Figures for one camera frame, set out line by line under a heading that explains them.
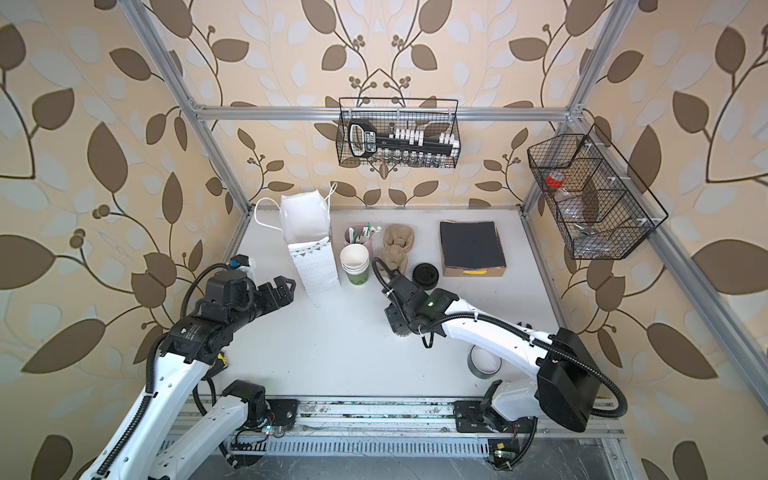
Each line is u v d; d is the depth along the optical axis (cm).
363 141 85
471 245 104
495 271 99
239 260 65
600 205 74
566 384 40
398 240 108
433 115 91
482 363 83
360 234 89
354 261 94
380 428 74
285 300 66
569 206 71
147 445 40
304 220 101
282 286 66
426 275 99
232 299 54
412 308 60
